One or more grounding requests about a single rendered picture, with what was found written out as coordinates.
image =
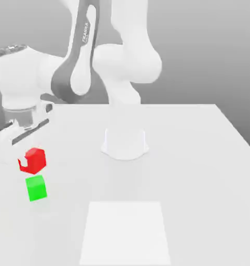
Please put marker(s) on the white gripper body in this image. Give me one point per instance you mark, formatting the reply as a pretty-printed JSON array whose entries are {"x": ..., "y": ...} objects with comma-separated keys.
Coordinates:
[{"x": 17, "y": 138}]

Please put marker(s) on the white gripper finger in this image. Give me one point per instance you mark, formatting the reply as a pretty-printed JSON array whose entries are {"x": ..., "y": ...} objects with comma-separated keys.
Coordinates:
[{"x": 23, "y": 161}]

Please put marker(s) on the small red cube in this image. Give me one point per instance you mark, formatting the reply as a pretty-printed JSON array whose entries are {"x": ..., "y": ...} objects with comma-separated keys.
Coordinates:
[{"x": 35, "y": 160}]

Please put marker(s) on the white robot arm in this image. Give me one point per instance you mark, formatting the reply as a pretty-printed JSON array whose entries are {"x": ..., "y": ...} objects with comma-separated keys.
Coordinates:
[{"x": 127, "y": 68}]

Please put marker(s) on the small green cube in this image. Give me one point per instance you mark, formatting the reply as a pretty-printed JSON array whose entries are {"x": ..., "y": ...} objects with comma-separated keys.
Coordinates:
[{"x": 36, "y": 188}]

